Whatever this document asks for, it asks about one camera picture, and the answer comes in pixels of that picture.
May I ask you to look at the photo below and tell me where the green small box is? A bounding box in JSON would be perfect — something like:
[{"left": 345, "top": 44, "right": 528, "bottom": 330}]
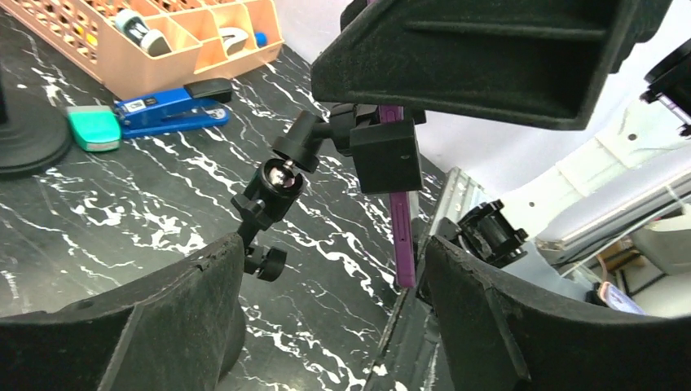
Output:
[{"left": 65, "top": 105, "right": 121, "bottom": 152}]

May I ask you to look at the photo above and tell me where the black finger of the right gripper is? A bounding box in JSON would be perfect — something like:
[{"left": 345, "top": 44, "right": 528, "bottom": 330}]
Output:
[{"left": 311, "top": 0, "right": 670, "bottom": 130}]

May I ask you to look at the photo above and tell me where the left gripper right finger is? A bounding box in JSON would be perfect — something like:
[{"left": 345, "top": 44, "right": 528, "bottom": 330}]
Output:
[{"left": 425, "top": 236, "right": 690, "bottom": 390}]

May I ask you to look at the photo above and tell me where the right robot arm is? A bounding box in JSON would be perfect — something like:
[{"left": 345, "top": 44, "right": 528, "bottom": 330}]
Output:
[{"left": 311, "top": 1, "right": 690, "bottom": 267}]

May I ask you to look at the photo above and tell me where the light blue smartphone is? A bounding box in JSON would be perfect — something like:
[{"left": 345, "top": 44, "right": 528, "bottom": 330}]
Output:
[{"left": 596, "top": 282, "right": 646, "bottom": 315}]

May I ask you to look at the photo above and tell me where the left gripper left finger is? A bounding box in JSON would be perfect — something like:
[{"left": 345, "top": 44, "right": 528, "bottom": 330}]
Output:
[{"left": 1, "top": 234, "right": 245, "bottom": 390}]

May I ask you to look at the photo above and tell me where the blue capped tube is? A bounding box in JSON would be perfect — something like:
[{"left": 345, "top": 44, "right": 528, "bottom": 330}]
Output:
[{"left": 254, "top": 32, "right": 268, "bottom": 48}]

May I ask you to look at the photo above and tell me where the black smartphone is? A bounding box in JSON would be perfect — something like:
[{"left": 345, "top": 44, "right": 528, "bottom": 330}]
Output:
[{"left": 378, "top": 105, "right": 416, "bottom": 288}]

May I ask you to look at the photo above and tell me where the blue stapler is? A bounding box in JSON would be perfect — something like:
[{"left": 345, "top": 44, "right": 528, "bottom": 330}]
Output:
[{"left": 113, "top": 77, "right": 233, "bottom": 139}]

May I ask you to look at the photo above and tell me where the orange file organizer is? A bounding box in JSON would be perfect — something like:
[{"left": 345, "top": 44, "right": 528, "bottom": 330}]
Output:
[{"left": 1, "top": 0, "right": 284, "bottom": 99}]

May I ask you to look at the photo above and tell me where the black phone stand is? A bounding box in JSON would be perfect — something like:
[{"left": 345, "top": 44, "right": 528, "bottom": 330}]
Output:
[
  {"left": 230, "top": 102, "right": 428, "bottom": 283},
  {"left": 1, "top": 88, "right": 73, "bottom": 181}
]

